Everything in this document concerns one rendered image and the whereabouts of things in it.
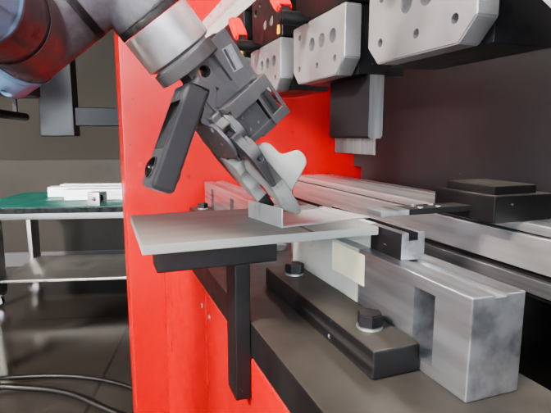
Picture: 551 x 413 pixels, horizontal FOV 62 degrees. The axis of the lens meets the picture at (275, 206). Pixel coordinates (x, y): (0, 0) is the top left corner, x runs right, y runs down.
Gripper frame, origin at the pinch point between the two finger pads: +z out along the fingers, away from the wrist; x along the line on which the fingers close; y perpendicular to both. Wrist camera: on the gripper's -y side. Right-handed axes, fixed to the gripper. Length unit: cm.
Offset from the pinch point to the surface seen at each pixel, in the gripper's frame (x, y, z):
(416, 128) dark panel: 43, 60, 36
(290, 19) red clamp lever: 5.1, 19.0, -14.6
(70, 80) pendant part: 143, 14, -26
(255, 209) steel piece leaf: 2.2, -1.6, -0.6
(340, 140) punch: 3.1, 14.3, 1.8
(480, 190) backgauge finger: -6.4, 23.4, 18.5
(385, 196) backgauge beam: 22.0, 27.2, 27.8
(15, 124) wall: 388, -6, -28
